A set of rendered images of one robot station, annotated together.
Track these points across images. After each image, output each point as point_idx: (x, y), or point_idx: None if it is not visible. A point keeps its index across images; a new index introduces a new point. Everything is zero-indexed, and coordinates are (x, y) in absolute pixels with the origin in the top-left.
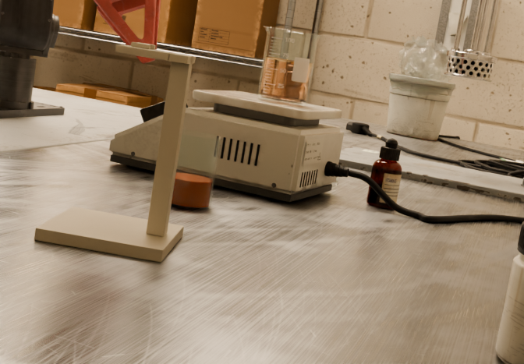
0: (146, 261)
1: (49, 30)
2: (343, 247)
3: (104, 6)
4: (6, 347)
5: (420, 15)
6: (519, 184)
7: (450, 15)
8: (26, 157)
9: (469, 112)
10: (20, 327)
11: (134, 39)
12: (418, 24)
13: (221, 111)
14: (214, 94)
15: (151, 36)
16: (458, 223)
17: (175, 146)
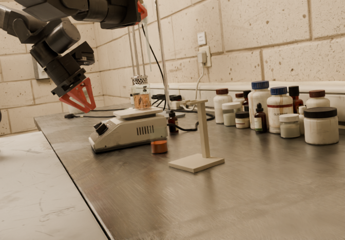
0: (223, 163)
1: (1, 115)
2: (217, 142)
3: (76, 96)
4: (293, 184)
5: (24, 67)
6: (165, 113)
7: (38, 64)
8: (76, 163)
9: (57, 99)
10: (279, 182)
11: (89, 105)
12: (24, 71)
13: (130, 119)
14: (130, 114)
15: (94, 101)
16: (198, 127)
17: (207, 128)
